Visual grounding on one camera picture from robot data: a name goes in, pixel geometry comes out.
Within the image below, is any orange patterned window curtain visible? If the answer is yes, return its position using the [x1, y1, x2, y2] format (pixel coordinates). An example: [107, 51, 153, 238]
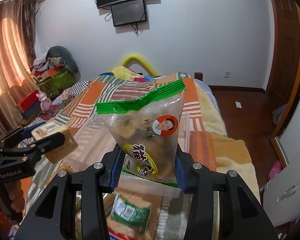
[0, 0, 38, 134]

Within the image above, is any left hand holding gripper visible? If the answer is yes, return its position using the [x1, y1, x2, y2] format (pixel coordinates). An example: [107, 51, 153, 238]
[8, 180, 25, 213]

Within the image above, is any white wall socket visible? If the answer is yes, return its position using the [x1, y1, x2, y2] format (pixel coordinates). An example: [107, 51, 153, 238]
[224, 71, 230, 78]

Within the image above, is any pink plush toy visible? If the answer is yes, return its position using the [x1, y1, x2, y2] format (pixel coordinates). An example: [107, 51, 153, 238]
[36, 91, 52, 113]

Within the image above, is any red storage box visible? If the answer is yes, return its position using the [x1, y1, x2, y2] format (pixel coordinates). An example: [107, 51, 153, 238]
[17, 90, 40, 120]

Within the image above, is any pink slipper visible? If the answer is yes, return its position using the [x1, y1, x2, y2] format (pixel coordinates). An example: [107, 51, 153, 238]
[268, 160, 282, 181]

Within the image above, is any grey-green clothes pile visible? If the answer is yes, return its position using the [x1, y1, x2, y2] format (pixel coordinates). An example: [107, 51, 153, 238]
[29, 45, 80, 93]

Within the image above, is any orange striped patchwork bedspread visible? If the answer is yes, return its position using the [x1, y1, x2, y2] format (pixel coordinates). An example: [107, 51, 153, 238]
[20, 65, 261, 240]

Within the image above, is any green pea snack bag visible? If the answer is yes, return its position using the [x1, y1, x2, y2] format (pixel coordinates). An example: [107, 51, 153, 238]
[110, 194, 151, 235]

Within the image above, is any blue cracker snack bag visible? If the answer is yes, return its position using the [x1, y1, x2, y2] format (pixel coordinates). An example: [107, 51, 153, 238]
[108, 228, 134, 240]

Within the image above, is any beige toasted bun slices pack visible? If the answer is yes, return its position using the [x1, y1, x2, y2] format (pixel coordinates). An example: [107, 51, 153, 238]
[31, 120, 78, 164]

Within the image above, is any brown wooden door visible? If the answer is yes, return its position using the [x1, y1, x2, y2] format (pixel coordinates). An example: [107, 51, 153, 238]
[266, 0, 300, 138]

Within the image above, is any clear green-edged cat-ear snack bag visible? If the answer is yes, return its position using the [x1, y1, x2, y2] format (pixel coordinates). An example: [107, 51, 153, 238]
[95, 79, 186, 186]

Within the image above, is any yellow curved headboard cushion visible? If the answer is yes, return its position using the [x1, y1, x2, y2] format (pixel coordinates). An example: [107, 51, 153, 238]
[121, 54, 159, 76]

